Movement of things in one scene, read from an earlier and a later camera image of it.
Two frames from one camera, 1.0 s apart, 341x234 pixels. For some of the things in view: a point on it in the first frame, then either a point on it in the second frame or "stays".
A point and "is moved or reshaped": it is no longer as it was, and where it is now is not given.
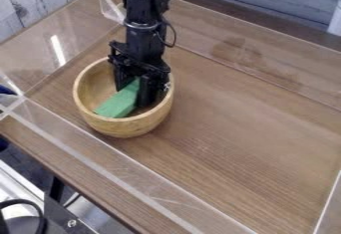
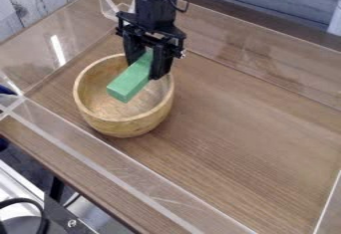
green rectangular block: x=120 y=105 is moved or reshaped
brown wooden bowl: x=95 y=89 stays
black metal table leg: x=56 y=189 stays
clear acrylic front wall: x=146 y=201 stays
